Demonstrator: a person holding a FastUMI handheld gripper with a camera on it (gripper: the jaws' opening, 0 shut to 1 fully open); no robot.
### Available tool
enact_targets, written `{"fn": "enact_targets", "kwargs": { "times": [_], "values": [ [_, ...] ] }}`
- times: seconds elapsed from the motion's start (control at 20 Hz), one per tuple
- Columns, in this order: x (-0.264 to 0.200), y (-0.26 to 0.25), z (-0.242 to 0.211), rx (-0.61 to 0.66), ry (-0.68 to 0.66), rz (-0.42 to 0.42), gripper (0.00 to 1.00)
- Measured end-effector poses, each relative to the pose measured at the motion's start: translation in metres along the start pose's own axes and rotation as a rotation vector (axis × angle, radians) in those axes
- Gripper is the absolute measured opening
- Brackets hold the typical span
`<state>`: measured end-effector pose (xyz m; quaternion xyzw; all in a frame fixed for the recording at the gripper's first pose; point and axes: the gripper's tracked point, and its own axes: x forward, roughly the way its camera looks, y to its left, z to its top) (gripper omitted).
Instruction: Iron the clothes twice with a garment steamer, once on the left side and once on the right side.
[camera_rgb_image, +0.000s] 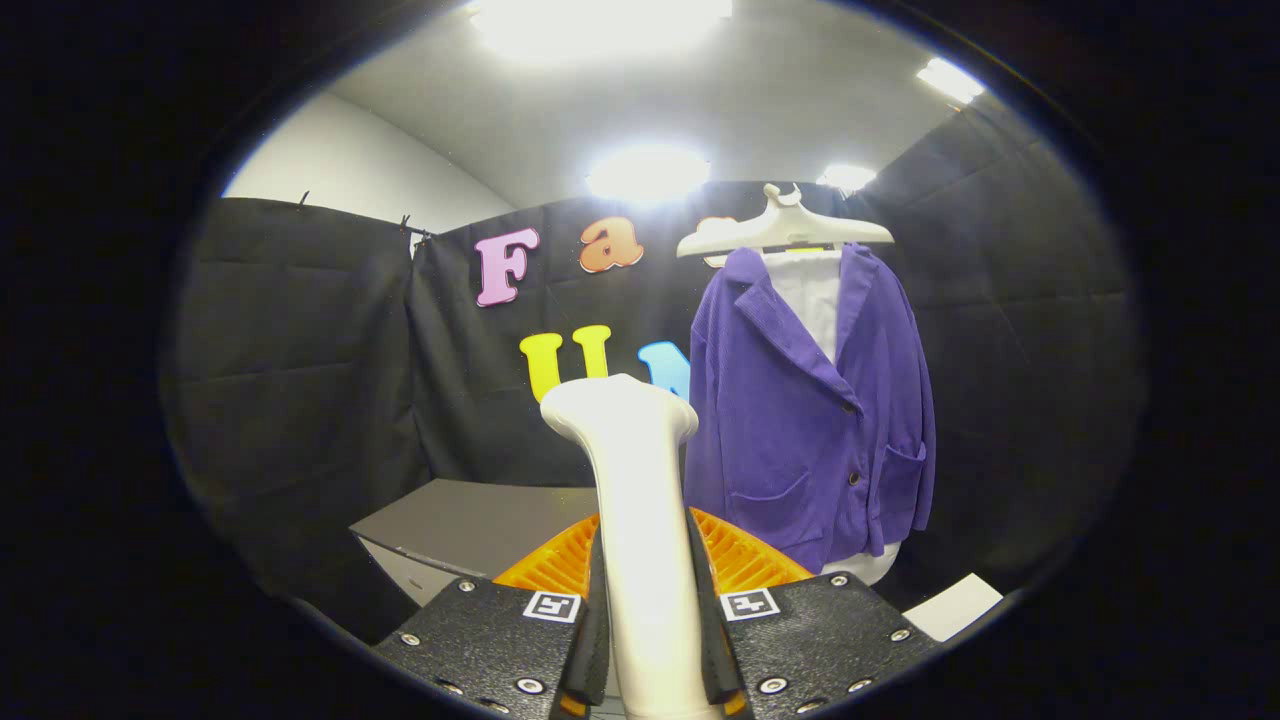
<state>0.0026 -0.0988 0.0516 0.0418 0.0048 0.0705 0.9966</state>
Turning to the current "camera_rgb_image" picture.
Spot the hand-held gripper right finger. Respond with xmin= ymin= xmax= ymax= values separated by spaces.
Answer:
xmin=686 ymin=507 xmax=941 ymax=720

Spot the white garment steamer head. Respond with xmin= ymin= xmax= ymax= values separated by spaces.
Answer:
xmin=540 ymin=374 xmax=726 ymax=720

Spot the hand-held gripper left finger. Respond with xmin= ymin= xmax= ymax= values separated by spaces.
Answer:
xmin=372 ymin=512 xmax=611 ymax=720

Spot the white plastic clothes hanger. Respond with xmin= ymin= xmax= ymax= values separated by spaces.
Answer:
xmin=676 ymin=183 xmax=896 ymax=259

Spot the grey cabinet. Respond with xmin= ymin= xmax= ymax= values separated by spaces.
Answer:
xmin=350 ymin=479 xmax=601 ymax=607

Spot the white flat sheet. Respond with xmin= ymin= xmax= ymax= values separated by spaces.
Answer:
xmin=903 ymin=573 xmax=1005 ymax=643

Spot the purple corduroy jacket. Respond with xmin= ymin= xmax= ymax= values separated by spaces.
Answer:
xmin=684 ymin=244 xmax=937 ymax=574

